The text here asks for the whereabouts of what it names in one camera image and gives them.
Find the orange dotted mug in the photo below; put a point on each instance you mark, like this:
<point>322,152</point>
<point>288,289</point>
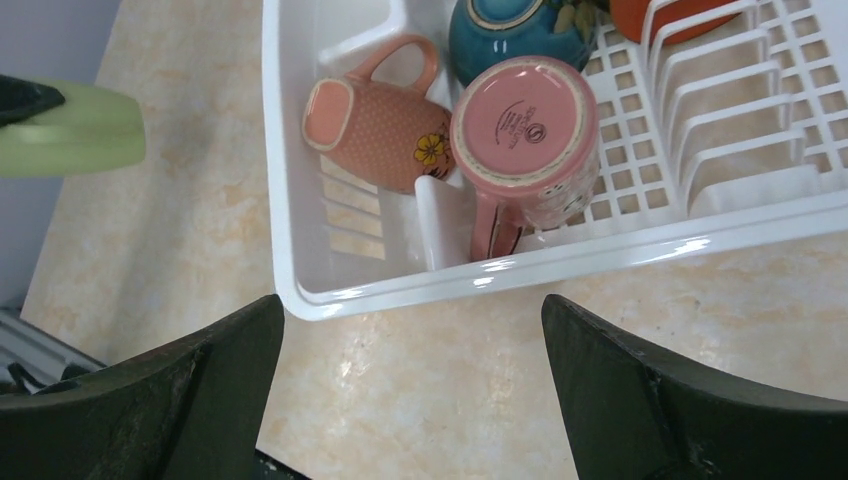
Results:
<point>385,134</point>

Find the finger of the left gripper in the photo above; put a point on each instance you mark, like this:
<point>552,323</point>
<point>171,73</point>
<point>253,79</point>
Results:
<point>22,99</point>

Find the red bowl yellow rim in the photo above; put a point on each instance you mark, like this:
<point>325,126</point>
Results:
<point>628,17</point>

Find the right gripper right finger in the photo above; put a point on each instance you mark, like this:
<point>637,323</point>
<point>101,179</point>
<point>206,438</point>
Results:
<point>635,410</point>

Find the pink glass mug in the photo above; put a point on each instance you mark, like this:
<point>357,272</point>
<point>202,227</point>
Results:
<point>526,134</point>

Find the white plastic dish rack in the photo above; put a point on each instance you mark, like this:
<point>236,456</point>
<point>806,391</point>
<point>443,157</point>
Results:
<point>735,138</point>

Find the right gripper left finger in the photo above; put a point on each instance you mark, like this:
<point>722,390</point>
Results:
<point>188,409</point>

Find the light green mug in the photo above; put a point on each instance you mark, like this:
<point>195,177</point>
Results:
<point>95,130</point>

